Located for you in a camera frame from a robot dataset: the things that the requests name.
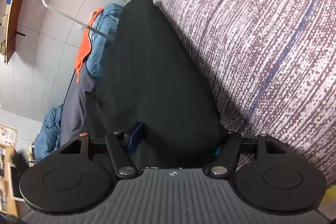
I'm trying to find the orange cloth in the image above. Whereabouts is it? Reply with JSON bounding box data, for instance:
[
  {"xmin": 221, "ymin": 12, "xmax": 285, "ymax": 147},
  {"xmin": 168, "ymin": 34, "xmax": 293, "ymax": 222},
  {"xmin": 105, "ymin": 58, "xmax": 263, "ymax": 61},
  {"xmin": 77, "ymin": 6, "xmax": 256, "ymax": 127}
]
[{"xmin": 74, "ymin": 6, "xmax": 104, "ymax": 83}]

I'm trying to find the black jacket with white lettering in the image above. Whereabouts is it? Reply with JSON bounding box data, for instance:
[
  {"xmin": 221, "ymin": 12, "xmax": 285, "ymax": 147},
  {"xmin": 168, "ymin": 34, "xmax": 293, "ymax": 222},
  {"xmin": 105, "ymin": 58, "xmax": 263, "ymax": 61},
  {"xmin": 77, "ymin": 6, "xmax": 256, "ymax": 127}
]
[{"xmin": 85, "ymin": 0, "xmax": 224, "ymax": 168}]

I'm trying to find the light blue duvet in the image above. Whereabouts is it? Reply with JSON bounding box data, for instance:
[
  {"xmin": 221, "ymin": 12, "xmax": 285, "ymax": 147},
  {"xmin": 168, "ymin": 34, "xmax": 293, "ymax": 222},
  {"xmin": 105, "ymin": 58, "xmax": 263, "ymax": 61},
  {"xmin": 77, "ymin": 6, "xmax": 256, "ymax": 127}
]
[{"xmin": 33, "ymin": 3, "xmax": 123, "ymax": 163}]

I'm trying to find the grey blanket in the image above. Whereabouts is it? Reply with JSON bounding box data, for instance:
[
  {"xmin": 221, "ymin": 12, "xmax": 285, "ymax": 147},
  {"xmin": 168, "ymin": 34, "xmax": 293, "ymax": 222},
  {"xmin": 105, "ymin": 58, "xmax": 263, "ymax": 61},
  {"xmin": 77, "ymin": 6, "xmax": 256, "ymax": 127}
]
[{"xmin": 60, "ymin": 64, "xmax": 96, "ymax": 146}]

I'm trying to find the purple white knitted blanket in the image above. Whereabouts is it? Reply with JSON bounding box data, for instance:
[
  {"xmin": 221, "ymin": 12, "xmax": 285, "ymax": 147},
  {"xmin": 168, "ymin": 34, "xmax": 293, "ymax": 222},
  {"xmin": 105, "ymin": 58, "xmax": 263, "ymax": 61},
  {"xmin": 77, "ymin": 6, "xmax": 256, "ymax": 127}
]
[{"xmin": 154, "ymin": 0, "xmax": 335, "ymax": 186}]

